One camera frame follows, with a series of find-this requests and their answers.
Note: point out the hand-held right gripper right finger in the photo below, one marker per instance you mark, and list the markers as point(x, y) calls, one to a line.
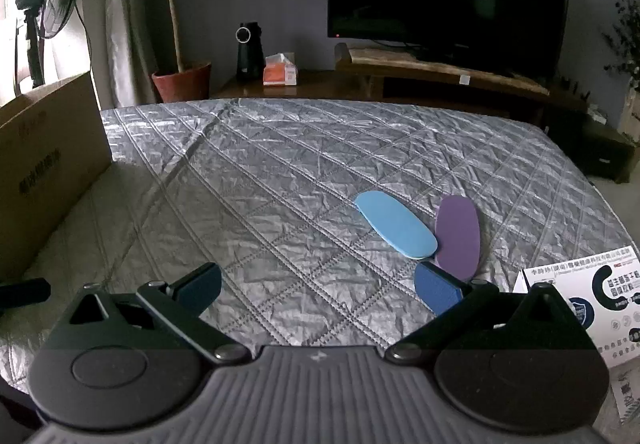
point(440, 289)

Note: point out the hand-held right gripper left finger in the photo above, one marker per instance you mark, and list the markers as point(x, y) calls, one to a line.
point(202, 286)

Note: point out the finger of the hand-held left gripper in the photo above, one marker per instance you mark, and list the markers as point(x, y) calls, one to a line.
point(25, 294)

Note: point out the purple oval foam pad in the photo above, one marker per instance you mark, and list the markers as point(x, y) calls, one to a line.
point(457, 234)

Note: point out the light blue oval foam pad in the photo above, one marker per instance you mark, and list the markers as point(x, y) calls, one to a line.
point(395, 226)

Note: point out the brown cardboard box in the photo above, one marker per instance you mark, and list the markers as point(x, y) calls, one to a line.
point(45, 164)

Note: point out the silver quilted table mat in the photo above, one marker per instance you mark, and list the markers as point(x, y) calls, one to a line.
point(275, 164)

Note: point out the white printed paper box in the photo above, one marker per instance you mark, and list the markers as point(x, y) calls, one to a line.
point(600, 289)

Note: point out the potted tree in terracotta pot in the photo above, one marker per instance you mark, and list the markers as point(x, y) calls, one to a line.
point(182, 84)

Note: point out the dark low cabinet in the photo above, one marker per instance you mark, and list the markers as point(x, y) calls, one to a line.
point(600, 149)

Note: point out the orange tissue box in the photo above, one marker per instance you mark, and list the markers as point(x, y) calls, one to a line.
point(280, 74)

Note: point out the wooden television stand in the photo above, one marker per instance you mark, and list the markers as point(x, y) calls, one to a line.
point(425, 61)

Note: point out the small white box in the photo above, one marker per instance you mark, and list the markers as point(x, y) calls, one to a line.
point(597, 116)

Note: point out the dark wooden side table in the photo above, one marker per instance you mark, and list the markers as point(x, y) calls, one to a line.
point(320, 84)

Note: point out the pale window curtain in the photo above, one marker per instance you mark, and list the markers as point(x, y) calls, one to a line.
point(120, 49)

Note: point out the leafy branch plant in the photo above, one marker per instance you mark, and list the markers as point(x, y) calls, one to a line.
point(627, 54)

